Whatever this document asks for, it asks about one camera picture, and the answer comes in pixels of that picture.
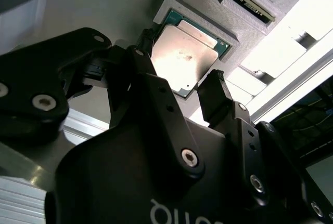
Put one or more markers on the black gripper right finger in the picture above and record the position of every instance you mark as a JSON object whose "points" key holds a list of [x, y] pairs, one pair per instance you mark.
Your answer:
{"points": [[249, 156]]}

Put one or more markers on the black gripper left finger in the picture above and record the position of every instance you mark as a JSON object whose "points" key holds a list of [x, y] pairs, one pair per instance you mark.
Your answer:
{"points": [[31, 83]]}

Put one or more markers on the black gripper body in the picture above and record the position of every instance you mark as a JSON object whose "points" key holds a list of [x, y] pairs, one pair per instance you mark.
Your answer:
{"points": [[117, 182]]}

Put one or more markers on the silver CPU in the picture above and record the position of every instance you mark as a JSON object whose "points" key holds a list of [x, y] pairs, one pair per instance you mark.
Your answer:
{"points": [[182, 52]]}

